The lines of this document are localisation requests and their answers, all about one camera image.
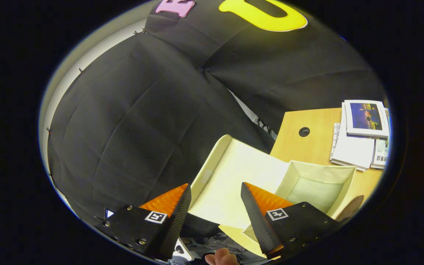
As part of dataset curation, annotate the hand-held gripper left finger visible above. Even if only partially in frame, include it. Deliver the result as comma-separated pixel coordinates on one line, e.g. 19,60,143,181
94,183,192,260

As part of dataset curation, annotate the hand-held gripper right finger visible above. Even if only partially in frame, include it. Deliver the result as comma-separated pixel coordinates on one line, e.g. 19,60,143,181
240,182,341,259

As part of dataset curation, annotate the pale green fabric storage box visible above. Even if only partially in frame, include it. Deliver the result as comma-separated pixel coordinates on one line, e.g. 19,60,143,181
188,134,357,258

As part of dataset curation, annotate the person's dark clothing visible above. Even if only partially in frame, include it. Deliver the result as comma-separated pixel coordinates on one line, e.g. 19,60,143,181
181,223,268,264

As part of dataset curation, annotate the plain white book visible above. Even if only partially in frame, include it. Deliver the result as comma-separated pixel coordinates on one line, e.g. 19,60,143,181
330,103,377,172

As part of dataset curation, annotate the book with pale blue cover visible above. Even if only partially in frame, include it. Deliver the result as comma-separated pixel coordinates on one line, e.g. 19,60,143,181
372,138,391,170

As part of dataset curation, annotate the white book with night photo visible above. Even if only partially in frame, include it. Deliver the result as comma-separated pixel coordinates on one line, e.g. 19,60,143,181
344,99,390,139

